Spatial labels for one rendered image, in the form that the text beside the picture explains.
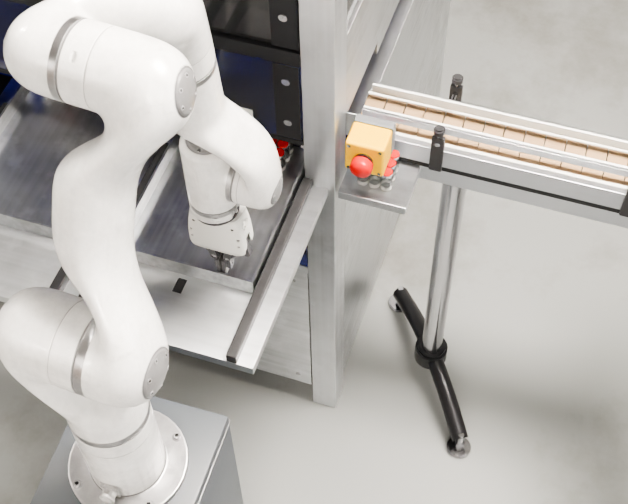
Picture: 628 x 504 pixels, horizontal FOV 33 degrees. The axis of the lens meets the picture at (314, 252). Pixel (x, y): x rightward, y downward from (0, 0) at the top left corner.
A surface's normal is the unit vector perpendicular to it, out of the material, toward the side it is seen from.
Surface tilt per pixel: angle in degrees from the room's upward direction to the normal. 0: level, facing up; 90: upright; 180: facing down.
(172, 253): 0
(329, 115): 90
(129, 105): 62
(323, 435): 0
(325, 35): 90
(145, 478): 90
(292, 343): 90
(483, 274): 0
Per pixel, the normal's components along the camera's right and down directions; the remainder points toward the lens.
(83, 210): -0.09, 0.51
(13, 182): -0.02, -0.58
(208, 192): -0.21, 0.81
